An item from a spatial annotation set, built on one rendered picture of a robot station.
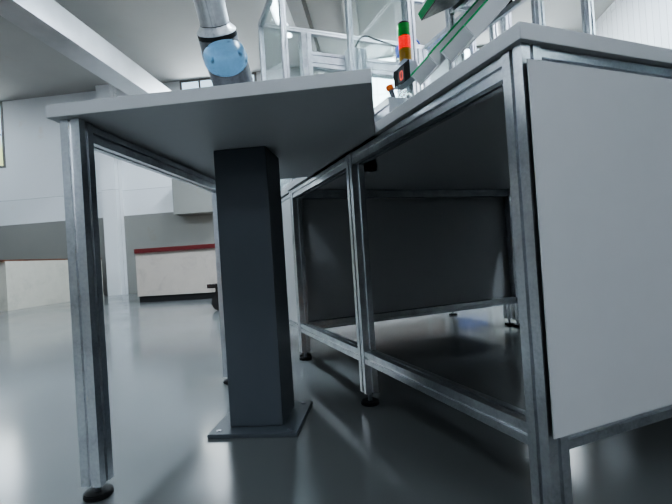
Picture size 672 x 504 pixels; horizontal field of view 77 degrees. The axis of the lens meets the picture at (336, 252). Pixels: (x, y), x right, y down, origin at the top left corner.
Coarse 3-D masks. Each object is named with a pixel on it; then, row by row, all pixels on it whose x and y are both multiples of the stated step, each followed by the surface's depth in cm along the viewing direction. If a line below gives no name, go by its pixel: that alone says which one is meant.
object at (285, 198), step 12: (288, 192) 213; (288, 204) 215; (288, 216) 217; (288, 228) 218; (288, 240) 219; (288, 252) 221; (288, 264) 222; (288, 276) 223; (288, 288) 225; (288, 300) 226; (504, 312) 262
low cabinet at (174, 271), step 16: (144, 256) 617; (160, 256) 614; (176, 256) 612; (192, 256) 609; (208, 256) 606; (144, 272) 617; (160, 272) 614; (176, 272) 612; (192, 272) 609; (208, 272) 606; (144, 288) 617; (160, 288) 614; (176, 288) 612; (192, 288) 609; (208, 288) 606
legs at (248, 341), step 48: (96, 144) 97; (96, 192) 96; (240, 192) 124; (96, 240) 95; (240, 240) 124; (96, 288) 94; (240, 288) 124; (96, 336) 93; (240, 336) 124; (288, 336) 136; (96, 384) 92; (240, 384) 124; (288, 384) 132; (96, 432) 91; (240, 432) 120; (288, 432) 118; (96, 480) 91
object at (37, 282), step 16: (0, 272) 628; (16, 272) 645; (32, 272) 674; (48, 272) 707; (64, 272) 742; (0, 288) 628; (16, 288) 643; (32, 288) 672; (48, 288) 704; (64, 288) 740; (0, 304) 628; (16, 304) 641; (32, 304) 670; (48, 304) 702
